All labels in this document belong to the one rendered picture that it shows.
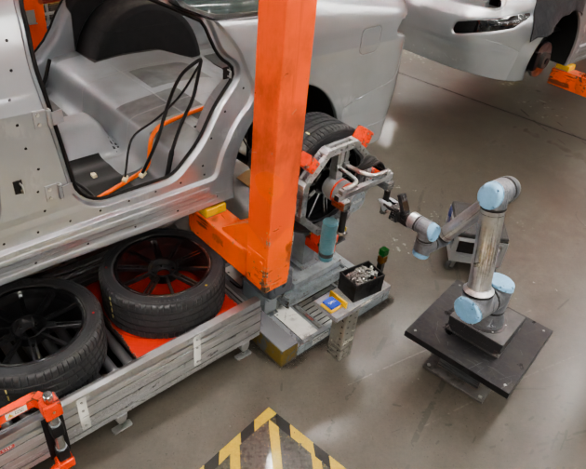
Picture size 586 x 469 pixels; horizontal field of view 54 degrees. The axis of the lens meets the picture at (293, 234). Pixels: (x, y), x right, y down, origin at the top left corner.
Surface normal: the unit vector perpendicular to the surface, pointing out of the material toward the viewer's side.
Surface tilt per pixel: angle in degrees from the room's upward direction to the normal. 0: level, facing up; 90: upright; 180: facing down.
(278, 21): 90
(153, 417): 0
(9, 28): 71
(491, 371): 0
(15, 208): 91
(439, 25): 87
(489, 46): 90
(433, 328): 0
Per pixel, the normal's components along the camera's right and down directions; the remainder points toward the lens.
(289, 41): 0.67, 0.49
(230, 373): 0.08, -0.80
